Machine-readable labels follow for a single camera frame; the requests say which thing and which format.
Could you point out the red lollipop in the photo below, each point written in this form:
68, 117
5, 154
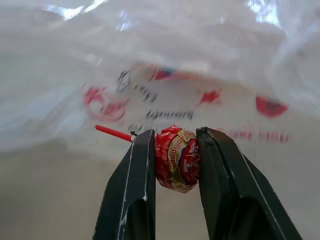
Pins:
176, 160

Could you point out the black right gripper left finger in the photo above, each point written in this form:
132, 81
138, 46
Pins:
130, 190

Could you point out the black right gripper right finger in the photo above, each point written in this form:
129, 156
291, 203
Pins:
230, 195

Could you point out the clear printed plastic bag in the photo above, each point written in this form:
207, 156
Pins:
160, 75

